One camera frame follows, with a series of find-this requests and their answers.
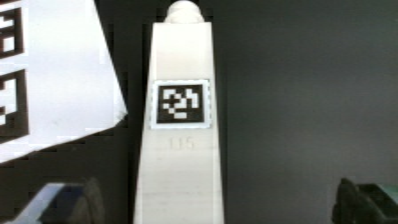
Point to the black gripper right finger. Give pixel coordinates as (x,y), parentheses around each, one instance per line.
(366,203)

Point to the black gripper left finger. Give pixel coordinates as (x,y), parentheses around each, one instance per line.
(66,204)

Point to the white desk leg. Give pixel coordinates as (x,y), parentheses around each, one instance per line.
(178,197)

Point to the white marker sheet with tags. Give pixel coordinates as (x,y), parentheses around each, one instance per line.
(60,99)

